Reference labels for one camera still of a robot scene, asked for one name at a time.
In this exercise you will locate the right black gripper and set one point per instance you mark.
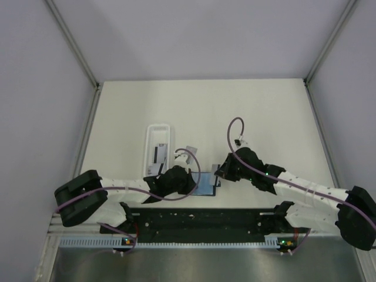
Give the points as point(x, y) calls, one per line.
point(225, 170)

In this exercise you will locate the grey slotted cable duct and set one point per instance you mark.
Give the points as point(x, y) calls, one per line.
point(125, 243)

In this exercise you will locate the aluminium frame post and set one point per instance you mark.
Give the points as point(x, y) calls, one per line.
point(340, 24)
point(71, 42)

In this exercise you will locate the blue card holder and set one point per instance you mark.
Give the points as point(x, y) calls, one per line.
point(207, 185)

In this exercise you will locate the diamond print silver card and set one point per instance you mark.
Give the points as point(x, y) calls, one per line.
point(191, 151)

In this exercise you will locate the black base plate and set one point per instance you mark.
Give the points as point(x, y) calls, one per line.
point(172, 225)

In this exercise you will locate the right aluminium frame post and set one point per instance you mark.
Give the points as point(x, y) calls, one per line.
point(340, 24)

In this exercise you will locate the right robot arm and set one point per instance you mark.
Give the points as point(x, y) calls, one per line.
point(347, 213)

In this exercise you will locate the cards in basket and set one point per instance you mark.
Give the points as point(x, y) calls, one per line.
point(155, 169)
point(160, 153)

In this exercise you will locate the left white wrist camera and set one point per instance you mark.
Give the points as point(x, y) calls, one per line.
point(182, 158)

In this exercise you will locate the left aluminium frame post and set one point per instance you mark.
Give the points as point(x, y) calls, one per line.
point(71, 42)

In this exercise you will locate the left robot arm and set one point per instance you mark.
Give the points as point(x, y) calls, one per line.
point(90, 198)

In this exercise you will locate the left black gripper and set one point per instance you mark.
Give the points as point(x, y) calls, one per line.
point(190, 184)

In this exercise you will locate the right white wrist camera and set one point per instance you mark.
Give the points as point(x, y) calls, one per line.
point(240, 142)

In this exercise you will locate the lower cards in basket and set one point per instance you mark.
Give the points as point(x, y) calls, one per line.
point(155, 169)

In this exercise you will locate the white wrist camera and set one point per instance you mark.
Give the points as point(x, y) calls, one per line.
point(182, 158)
point(240, 142)

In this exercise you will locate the upper cards in basket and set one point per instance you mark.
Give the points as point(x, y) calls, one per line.
point(160, 153)

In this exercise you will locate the white plastic basket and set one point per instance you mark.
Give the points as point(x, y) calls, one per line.
point(157, 133)

